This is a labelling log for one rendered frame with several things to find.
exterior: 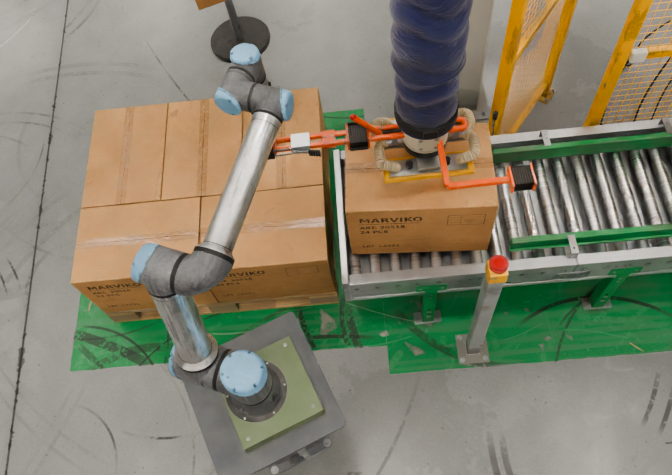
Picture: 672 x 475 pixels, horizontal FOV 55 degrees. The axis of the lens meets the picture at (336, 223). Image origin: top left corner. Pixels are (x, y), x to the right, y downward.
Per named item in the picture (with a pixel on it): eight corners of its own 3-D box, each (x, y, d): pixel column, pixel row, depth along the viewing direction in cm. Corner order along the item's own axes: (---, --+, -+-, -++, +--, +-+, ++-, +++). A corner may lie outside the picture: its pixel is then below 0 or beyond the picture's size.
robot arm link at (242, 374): (263, 411, 228) (253, 399, 212) (218, 396, 231) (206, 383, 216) (278, 369, 234) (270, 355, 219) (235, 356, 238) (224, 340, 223)
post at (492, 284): (477, 341, 324) (505, 258, 236) (480, 354, 321) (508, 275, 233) (464, 342, 325) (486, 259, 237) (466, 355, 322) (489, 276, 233)
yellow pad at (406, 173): (470, 152, 249) (471, 144, 244) (474, 174, 244) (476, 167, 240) (381, 162, 251) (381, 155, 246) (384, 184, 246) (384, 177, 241)
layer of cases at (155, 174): (326, 131, 375) (317, 86, 339) (335, 292, 328) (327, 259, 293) (123, 152, 381) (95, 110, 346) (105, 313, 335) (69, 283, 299)
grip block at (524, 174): (529, 170, 231) (532, 162, 226) (534, 191, 227) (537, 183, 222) (505, 173, 231) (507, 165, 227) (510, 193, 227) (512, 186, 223)
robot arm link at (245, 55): (222, 60, 196) (235, 36, 200) (232, 87, 207) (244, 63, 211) (251, 66, 194) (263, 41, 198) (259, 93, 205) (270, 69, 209)
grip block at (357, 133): (368, 128, 246) (367, 118, 241) (370, 149, 242) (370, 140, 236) (346, 130, 247) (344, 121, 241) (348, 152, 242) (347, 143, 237)
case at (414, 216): (478, 173, 306) (488, 122, 271) (487, 250, 287) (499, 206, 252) (351, 178, 311) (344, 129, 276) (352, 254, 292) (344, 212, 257)
